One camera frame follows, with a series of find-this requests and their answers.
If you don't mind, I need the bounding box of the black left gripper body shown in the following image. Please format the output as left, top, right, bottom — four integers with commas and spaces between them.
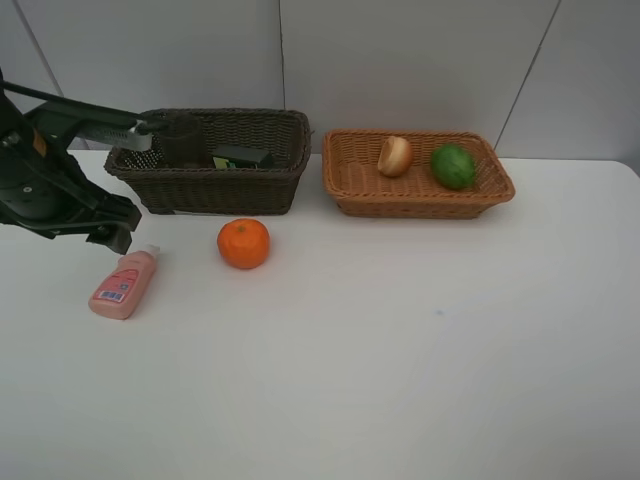
1, 112, 100, 239

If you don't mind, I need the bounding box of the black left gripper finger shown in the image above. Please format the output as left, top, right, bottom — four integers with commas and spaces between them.
87, 194, 142, 255

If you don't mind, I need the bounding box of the pink lotion bottle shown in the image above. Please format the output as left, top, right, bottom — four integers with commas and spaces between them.
88, 245, 160, 320

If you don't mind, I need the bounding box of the translucent purple plastic cup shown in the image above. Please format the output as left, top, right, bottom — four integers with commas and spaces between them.
157, 113, 207, 169

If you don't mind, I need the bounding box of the dark green pump bottle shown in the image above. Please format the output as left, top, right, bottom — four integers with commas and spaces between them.
212, 145, 274, 169

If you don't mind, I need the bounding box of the orange mandarin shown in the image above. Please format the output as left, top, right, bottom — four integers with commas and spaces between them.
217, 218, 271, 270

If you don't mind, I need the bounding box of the red yellow peach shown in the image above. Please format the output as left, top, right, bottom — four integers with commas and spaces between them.
377, 136, 413, 178

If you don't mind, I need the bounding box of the green lime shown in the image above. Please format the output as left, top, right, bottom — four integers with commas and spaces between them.
430, 144, 476, 190

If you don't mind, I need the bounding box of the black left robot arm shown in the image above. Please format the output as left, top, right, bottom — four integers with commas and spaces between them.
1, 80, 141, 255

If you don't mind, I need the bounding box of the dark brown wicker basket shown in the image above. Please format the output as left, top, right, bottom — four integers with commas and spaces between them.
105, 108, 311, 216

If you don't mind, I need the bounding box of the light orange wicker basket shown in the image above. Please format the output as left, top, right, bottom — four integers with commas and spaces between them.
322, 129, 515, 219

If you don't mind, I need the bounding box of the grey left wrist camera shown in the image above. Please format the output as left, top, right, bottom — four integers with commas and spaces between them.
24, 97, 169, 152

